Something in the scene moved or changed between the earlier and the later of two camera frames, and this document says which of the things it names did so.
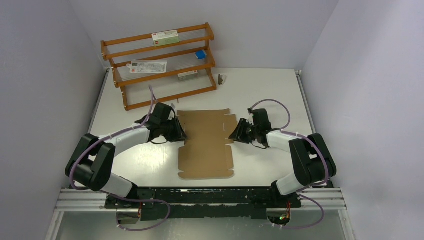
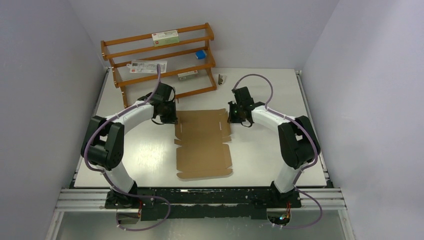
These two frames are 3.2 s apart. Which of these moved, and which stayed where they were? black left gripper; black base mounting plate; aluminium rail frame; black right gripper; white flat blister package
Moved: black left gripper; black right gripper
Stayed: aluminium rail frame; white flat blister package; black base mounting plate
